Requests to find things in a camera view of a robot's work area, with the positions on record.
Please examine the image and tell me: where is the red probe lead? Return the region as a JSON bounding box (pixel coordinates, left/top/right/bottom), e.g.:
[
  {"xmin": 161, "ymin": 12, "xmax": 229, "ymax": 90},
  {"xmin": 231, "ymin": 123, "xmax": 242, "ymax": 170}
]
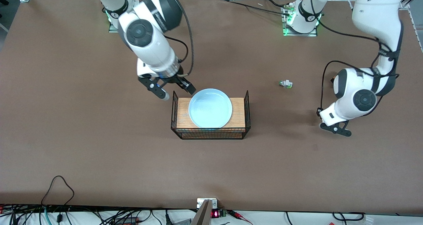
[{"xmin": 227, "ymin": 210, "xmax": 253, "ymax": 225}]

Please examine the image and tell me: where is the black power adapter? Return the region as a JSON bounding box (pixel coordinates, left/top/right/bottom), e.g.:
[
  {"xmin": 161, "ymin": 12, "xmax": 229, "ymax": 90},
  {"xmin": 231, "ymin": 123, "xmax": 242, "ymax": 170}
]
[{"xmin": 114, "ymin": 217, "xmax": 139, "ymax": 225}]

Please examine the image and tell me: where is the silver metal bracket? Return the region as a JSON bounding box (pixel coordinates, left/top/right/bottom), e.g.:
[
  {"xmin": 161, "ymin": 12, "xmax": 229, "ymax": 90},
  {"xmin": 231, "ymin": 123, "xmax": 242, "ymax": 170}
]
[{"xmin": 197, "ymin": 198, "xmax": 218, "ymax": 209}]

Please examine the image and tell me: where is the black coiled cable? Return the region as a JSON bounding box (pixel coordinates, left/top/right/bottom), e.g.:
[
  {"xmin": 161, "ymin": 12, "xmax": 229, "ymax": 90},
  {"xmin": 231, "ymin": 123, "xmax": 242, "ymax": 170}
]
[{"xmin": 332, "ymin": 212, "xmax": 366, "ymax": 222}]

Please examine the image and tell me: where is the thin black looped cable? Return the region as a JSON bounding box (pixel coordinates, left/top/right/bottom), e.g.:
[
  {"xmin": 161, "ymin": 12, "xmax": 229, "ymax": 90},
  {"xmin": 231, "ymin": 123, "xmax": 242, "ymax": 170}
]
[{"xmin": 41, "ymin": 175, "xmax": 75, "ymax": 215}]

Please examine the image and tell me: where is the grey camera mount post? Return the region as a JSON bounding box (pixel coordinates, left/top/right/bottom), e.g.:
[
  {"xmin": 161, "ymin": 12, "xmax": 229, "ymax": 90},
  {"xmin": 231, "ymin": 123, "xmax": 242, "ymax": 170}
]
[{"xmin": 191, "ymin": 200, "xmax": 212, "ymax": 225}]

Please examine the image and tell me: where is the teal cable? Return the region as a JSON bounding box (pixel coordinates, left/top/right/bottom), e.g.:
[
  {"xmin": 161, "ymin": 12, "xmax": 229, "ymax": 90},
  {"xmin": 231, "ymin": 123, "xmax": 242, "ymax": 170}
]
[{"xmin": 39, "ymin": 208, "xmax": 51, "ymax": 225}]

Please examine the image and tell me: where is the black braided table cable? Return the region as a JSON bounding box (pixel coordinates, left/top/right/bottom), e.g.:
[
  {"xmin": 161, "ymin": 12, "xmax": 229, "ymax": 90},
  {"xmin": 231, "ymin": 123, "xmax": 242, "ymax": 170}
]
[{"xmin": 221, "ymin": 0, "xmax": 292, "ymax": 16}]

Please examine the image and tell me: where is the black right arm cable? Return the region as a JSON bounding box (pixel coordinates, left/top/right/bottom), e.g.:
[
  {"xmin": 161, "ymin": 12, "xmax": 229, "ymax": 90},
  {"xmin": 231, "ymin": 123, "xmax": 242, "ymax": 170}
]
[{"xmin": 163, "ymin": 0, "xmax": 196, "ymax": 79}]

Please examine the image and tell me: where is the light blue round plate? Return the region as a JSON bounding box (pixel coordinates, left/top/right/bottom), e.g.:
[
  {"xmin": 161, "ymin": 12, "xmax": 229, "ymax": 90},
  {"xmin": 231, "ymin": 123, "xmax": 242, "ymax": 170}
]
[{"xmin": 188, "ymin": 88, "xmax": 233, "ymax": 129}]

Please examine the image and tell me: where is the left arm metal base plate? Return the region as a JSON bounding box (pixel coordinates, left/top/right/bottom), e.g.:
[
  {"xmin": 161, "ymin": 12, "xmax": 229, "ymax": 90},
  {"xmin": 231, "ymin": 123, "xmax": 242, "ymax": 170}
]
[{"xmin": 282, "ymin": 2, "xmax": 318, "ymax": 37}]

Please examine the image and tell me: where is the black wire rack wooden top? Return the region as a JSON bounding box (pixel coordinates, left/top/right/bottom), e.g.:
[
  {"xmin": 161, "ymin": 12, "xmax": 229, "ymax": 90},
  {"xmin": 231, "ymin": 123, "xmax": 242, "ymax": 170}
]
[{"xmin": 171, "ymin": 90, "xmax": 251, "ymax": 140}]

